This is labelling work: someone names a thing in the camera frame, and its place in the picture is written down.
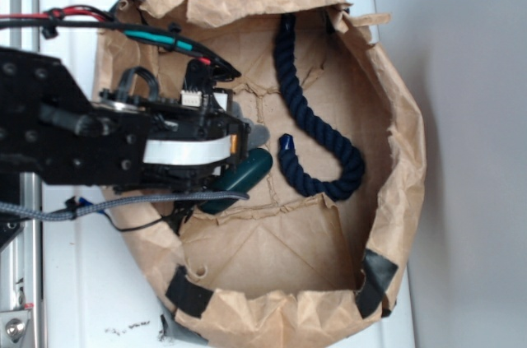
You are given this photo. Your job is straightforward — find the brown paper bag tray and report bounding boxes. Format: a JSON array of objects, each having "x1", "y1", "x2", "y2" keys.
[{"x1": 111, "y1": 0, "x2": 427, "y2": 347}]

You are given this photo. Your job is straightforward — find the red and black wire bundle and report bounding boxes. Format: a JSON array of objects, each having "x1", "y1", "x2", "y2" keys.
[{"x1": 0, "y1": 4, "x2": 242, "y2": 80}]

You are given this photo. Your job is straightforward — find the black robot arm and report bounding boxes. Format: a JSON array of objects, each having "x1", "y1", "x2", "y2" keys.
[{"x1": 1, "y1": 48, "x2": 250, "y2": 192}]

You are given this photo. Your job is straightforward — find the white plastic bin lid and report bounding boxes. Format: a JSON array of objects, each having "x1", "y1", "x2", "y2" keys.
[{"x1": 37, "y1": 0, "x2": 416, "y2": 348}]

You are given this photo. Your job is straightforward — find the navy blue twisted rope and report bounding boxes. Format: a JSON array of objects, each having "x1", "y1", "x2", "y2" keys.
[{"x1": 271, "y1": 12, "x2": 366, "y2": 201}]

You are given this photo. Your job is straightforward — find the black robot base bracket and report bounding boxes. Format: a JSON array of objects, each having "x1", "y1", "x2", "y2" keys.
[{"x1": 1, "y1": 202, "x2": 23, "y2": 250}]

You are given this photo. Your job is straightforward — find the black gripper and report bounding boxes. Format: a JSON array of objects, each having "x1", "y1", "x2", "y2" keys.
[{"x1": 100, "y1": 58, "x2": 250, "y2": 193}]

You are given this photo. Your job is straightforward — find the aluminium frame rail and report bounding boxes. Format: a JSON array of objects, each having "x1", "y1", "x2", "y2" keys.
[{"x1": 1, "y1": 0, "x2": 46, "y2": 347}]

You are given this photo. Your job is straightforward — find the dark green oval capsule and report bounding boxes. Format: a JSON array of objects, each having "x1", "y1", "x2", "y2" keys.
[{"x1": 198, "y1": 148, "x2": 273, "y2": 215}]

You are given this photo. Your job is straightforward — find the gray plush mouse toy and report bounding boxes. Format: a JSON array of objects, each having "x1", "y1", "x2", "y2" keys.
[{"x1": 231, "y1": 101, "x2": 270, "y2": 151}]

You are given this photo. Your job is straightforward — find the gray braided cable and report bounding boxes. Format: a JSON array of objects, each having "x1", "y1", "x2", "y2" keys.
[{"x1": 0, "y1": 191, "x2": 250, "y2": 223}]

